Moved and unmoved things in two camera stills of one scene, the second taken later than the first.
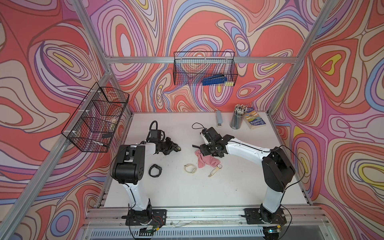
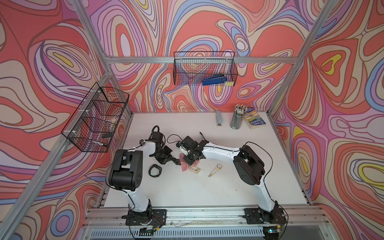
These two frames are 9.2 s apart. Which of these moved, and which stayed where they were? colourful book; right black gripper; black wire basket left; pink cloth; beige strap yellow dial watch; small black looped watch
Moved: pink cloth; right black gripper
Stayed: black wire basket left; colourful book; small black looped watch; beige strap yellow dial watch
